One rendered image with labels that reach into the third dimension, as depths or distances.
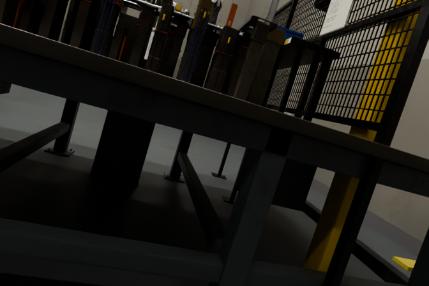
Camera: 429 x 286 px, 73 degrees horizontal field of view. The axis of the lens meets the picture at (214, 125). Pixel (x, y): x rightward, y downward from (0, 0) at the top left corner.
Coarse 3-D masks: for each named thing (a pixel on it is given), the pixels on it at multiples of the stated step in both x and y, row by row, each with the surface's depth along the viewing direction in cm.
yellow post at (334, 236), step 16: (400, 0) 100; (416, 16) 95; (384, 32) 104; (352, 128) 106; (336, 176) 107; (336, 192) 104; (352, 192) 100; (336, 208) 102; (320, 224) 108; (336, 224) 101; (320, 240) 105; (336, 240) 101; (320, 256) 103
